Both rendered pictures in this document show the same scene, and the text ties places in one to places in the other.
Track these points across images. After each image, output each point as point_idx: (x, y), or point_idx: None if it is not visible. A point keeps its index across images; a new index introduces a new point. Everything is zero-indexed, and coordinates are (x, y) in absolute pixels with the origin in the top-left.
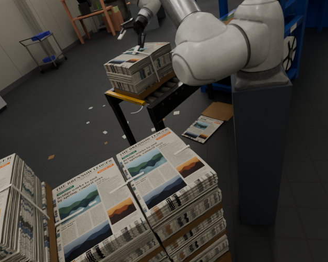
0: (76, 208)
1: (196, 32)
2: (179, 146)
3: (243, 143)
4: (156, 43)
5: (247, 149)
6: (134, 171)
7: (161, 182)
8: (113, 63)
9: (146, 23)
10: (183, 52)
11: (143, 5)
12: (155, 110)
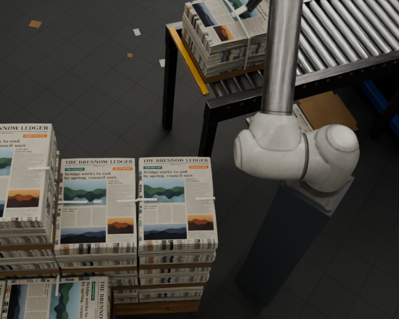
0: (80, 197)
1: (266, 138)
2: (206, 193)
3: (272, 223)
4: None
5: (272, 230)
6: (148, 192)
7: (167, 221)
8: (199, 14)
9: None
10: (244, 147)
11: None
12: (214, 111)
